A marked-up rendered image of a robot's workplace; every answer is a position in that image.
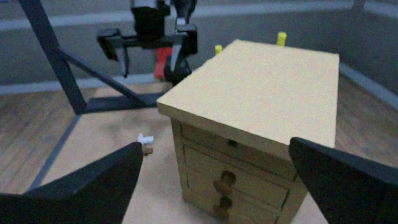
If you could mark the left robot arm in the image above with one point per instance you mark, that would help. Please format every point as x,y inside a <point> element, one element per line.
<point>146,11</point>

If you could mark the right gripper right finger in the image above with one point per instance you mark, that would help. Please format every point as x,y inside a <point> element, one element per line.
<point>346,188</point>

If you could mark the tan wooden drawer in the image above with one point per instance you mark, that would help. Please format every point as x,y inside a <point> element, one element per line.
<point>242,151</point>

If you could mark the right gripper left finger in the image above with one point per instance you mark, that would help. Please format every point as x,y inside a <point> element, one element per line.
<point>97,193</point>

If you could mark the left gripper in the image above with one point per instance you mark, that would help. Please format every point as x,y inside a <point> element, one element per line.
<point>183,42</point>

